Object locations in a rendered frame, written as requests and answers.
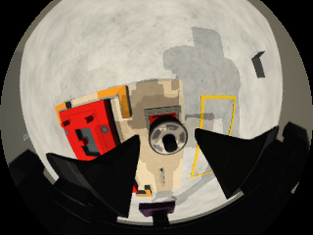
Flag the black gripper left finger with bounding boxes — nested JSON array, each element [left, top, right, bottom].
[[46, 134, 141, 218]]

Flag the black tyre with grey hub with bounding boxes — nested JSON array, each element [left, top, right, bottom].
[[149, 115, 188, 156]]

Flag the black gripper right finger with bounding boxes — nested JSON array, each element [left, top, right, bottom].
[[195, 126, 279, 200]]

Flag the yellow rectangular outline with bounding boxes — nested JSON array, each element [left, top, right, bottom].
[[191, 95, 236, 177]]

